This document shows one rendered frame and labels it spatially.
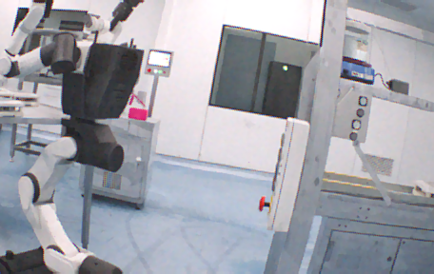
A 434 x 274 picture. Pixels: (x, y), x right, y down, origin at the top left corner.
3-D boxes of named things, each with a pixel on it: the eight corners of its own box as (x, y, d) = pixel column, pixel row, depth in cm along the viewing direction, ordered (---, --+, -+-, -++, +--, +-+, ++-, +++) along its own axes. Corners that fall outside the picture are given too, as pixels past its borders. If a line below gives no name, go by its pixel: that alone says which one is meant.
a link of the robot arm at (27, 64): (13, 82, 188) (52, 66, 185) (0, 86, 176) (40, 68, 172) (9, 57, 186) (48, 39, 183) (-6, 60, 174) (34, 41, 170)
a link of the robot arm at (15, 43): (24, 25, 182) (3, 62, 186) (13, 26, 172) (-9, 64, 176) (39, 37, 182) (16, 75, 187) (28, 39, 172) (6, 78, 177)
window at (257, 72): (207, 105, 703) (223, 24, 691) (207, 105, 704) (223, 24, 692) (306, 124, 707) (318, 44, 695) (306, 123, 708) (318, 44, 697)
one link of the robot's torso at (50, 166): (46, 205, 221) (104, 155, 205) (24, 208, 205) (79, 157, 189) (33, 178, 224) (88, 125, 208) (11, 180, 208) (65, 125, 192)
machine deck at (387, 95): (322, 83, 188) (323, 73, 188) (315, 85, 226) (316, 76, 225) (450, 116, 181) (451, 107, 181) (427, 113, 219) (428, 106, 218)
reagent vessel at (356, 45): (336, 55, 193) (341, 13, 191) (333, 58, 208) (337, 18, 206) (370, 64, 191) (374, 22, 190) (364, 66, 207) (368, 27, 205)
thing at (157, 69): (135, 115, 457) (148, 48, 451) (137, 115, 467) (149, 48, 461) (160, 120, 458) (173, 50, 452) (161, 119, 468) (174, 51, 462)
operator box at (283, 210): (266, 229, 118) (288, 120, 115) (267, 214, 135) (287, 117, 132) (289, 233, 117) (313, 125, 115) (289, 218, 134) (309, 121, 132)
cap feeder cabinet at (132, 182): (76, 196, 426) (86, 111, 418) (89, 185, 482) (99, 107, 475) (142, 211, 428) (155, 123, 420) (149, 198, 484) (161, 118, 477)
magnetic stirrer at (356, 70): (329, 75, 191) (331, 53, 190) (325, 77, 212) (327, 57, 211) (374, 87, 188) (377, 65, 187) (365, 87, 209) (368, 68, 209)
